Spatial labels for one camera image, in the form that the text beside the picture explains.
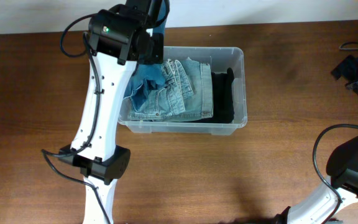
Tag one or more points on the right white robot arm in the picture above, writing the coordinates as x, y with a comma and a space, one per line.
339, 188

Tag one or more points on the clear plastic storage bin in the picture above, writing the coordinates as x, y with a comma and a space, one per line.
220, 59

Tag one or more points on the light blue jeans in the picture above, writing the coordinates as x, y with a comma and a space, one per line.
186, 96

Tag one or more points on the black garment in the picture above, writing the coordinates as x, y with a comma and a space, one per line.
223, 108

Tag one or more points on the dark blue jeans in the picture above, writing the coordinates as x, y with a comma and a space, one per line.
148, 77

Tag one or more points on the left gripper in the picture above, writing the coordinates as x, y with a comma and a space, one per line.
156, 48

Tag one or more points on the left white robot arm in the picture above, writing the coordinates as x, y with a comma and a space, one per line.
117, 42

